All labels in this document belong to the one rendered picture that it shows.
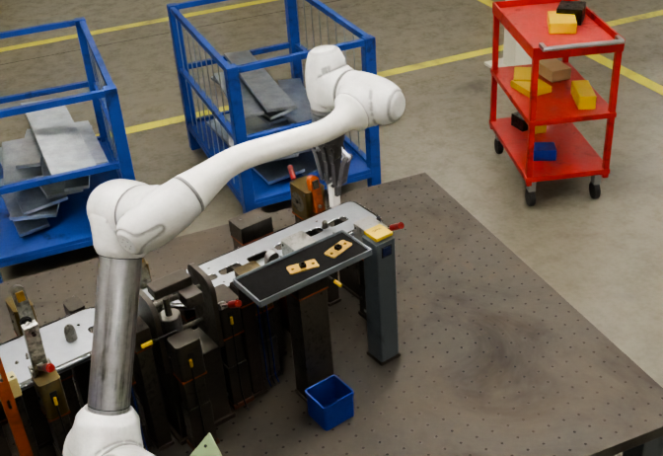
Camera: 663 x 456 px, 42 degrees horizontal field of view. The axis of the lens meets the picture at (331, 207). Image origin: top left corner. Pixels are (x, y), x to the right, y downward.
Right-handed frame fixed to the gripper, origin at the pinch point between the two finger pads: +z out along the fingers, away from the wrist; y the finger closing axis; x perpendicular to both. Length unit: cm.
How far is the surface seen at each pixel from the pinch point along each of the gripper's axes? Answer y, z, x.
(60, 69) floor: 469, 132, -201
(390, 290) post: -7.0, 37.2, -13.9
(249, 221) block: 48, 31, -10
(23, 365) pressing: 50, 34, 74
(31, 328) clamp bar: 35, 13, 75
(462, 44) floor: 224, 132, -410
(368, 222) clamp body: 12.1, 27.6, -28.3
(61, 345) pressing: 48, 34, 63
